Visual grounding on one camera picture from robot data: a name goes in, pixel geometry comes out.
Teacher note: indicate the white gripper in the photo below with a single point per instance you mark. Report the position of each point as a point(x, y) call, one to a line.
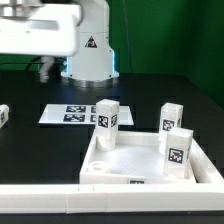
point(40, 29)

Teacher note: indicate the white square table top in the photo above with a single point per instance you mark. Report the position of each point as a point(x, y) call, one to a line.
point(135, 159)

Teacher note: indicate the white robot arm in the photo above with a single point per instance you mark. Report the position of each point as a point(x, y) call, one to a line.
point(93, 64)

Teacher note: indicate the white base tag plate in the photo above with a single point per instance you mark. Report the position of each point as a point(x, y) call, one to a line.
point(68, 114)

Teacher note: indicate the white L-shaped obstacle fence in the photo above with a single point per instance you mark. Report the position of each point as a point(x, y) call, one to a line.
point(205, 195)

